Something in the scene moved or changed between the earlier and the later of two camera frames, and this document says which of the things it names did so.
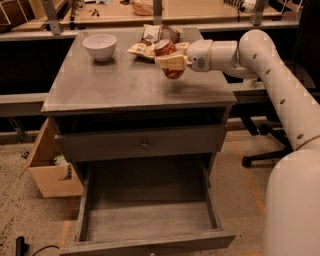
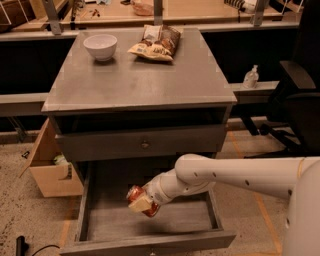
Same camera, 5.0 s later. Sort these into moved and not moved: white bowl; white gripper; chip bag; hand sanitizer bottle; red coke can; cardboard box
Moved: white gripper; red coke can
Not moved: white bowl; chip bag; hand sanitizer bottle; cardboard box
